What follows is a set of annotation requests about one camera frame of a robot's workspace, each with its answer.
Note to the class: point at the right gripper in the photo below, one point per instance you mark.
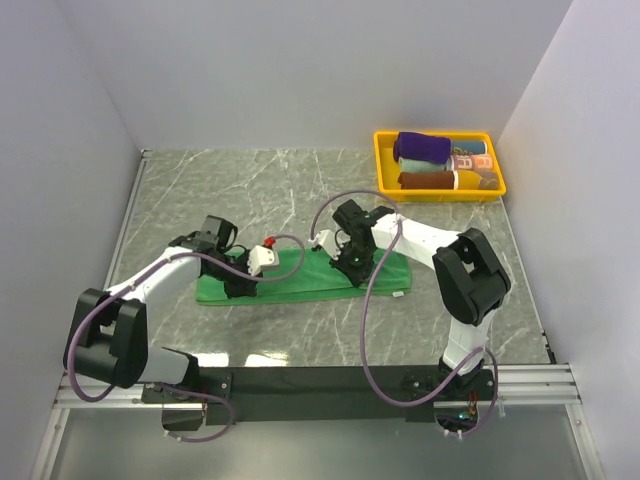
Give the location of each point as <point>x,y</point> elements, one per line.
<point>357,276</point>

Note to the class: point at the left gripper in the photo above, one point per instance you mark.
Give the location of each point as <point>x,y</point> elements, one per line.
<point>244,287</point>

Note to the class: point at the green towel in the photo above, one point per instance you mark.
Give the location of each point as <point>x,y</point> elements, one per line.
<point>316,281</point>

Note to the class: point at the purple towel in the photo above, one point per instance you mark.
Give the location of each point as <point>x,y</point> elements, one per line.
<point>422,147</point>

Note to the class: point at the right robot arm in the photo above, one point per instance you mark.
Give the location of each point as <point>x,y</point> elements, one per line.
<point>471,279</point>

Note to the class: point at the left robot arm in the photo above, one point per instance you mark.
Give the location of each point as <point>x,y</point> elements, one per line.
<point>109,339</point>

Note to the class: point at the yellow plastic tray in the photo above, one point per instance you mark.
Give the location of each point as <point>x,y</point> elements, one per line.
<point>388,171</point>

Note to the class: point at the rolled brown towel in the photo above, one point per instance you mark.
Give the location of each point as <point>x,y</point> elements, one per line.
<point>441,180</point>

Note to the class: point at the rolled mint towel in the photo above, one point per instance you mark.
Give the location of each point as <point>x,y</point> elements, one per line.
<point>420,166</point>

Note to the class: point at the black base beam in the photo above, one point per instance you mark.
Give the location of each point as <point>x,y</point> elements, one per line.
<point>321,393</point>

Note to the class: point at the rolled pink printed towel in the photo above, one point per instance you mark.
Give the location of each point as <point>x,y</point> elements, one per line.
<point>473,162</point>

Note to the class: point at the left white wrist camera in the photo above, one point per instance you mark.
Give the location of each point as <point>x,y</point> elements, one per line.
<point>262,259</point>

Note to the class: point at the aluminium rail frame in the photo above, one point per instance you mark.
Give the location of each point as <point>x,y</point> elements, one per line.
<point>538,429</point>

